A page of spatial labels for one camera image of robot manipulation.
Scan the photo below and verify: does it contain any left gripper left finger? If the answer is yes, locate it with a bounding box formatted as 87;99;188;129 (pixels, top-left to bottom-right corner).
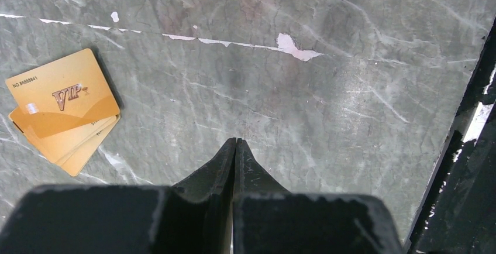
1;138;237;253

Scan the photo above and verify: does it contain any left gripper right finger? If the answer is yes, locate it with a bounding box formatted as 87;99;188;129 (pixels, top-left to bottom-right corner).
233;139;402;253

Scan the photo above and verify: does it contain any gold credit card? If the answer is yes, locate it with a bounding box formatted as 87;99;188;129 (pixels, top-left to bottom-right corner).
5;49;120;176

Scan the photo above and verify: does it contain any black base frame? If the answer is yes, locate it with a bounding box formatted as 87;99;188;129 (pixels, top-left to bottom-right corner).
404;29;495;253

